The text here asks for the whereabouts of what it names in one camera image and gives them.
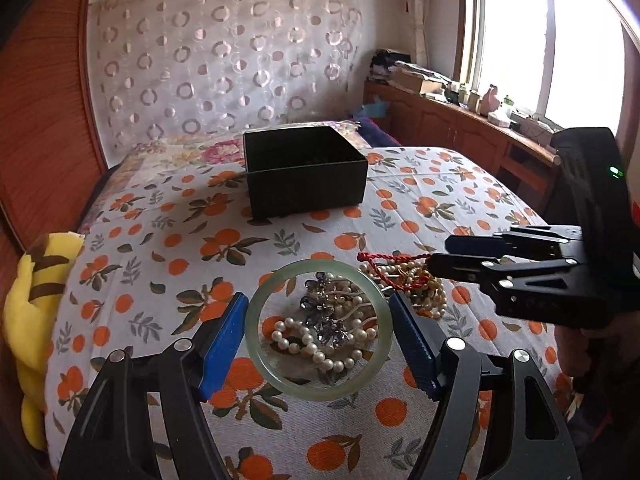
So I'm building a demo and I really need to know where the purple crystal hair clip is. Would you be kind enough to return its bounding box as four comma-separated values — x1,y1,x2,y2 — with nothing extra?
298,272,352,349

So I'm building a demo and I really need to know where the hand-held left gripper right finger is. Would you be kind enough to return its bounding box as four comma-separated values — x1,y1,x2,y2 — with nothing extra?
389,292,583,480

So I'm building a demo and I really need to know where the pink figurine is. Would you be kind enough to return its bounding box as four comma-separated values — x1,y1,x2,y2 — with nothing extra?
481,85,504,114

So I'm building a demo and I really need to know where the circle pattern sheer cloth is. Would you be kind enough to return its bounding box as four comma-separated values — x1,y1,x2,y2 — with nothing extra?
86,0,364,162

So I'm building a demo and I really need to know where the beige bead bracelet bundle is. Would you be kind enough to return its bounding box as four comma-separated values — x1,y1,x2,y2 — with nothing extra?
362,259,449,322

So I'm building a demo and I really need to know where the red cord bracelet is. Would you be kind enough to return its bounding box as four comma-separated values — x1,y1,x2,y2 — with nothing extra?
357,251,437,293

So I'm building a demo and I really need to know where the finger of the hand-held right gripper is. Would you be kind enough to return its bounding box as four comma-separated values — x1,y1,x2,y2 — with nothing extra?
445,225,587,260
429,253,609,329

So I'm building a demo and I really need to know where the wooden cabinet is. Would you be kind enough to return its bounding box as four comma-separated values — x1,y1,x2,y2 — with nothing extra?
363,80,563,213

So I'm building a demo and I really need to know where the dark clothes pile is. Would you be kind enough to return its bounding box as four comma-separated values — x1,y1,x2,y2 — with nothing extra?
369,48,412,84

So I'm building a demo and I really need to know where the yellow plush toy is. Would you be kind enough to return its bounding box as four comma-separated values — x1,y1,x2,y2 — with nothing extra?
2,231,86,451

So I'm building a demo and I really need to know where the wooden headboard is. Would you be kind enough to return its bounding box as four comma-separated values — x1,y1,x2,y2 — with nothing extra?
0,0,110,281

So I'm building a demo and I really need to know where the white lace curtain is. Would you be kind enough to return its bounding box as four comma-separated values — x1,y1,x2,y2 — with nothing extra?
394,0,432,70

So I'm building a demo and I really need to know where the window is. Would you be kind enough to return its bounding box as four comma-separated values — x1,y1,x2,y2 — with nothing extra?
459,0,640,137

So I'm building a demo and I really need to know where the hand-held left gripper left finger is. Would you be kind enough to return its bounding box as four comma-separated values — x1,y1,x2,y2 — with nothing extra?
57,292,249,480

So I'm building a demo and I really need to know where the person's right hand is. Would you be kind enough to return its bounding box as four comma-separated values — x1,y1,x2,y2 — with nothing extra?
556,327,595,380

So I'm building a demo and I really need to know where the orange print bed sheet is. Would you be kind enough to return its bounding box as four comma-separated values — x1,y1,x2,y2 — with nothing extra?
42,144,576,480

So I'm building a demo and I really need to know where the black box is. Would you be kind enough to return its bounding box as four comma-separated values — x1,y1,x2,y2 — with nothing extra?
243,126,369,221

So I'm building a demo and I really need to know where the pile of books and papers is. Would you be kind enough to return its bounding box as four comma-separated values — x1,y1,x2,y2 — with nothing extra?
392,60,452,98

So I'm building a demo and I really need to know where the teal cloth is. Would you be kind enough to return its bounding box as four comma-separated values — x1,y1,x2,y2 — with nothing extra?
362,99,392,121

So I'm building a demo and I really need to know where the white pearl necklace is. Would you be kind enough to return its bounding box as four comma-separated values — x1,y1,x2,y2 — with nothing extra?
269,277,382,374

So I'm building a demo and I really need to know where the dark blue cloth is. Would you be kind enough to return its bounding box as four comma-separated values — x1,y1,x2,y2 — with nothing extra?
356,117,402,149

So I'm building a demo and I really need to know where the pale green jade bangle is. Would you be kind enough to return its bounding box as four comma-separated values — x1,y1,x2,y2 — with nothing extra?
246,260,391,401

